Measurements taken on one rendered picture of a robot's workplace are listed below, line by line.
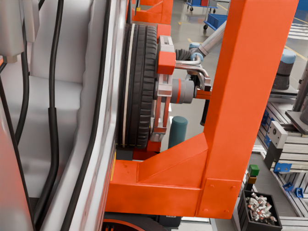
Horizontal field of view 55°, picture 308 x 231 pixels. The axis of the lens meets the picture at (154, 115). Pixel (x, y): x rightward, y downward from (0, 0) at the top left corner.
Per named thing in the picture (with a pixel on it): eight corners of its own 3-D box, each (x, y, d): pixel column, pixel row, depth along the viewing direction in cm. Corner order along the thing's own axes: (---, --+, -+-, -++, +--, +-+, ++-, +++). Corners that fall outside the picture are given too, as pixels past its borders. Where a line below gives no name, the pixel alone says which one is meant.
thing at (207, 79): (167, 68, 157) (170, 48, 152) (204, 71, 158) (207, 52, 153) (170, 80, 141) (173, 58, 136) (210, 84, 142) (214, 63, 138)
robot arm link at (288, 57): (275, 73, 188) (282, 52, 182) (268, 66, 200) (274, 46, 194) (294, 75, 189) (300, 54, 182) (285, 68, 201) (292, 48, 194)
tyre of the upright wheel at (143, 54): (116, 54, 201) (109, -7, 137) (151, 57, 203) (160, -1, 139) (106, 151, 186) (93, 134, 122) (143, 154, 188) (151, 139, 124)
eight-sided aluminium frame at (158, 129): (149, 110, 200) (158, 28, 175) (159, 111, 200) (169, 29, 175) (149, 158, 152) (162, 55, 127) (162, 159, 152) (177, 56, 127)
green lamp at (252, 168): (247, 170, 145) (249, 163, 143) (255, 171, 145) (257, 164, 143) (250, 175, 141) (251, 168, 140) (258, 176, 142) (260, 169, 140)
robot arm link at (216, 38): (261, 12, 172) (198, 70, 189) (256, 9, 182) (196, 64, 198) (249, -3, 168) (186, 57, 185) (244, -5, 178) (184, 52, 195)
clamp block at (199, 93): (194, 94, 149) (195, 84, 147) (211, 96, 150) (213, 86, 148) (195, 98, 145) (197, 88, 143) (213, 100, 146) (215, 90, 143)
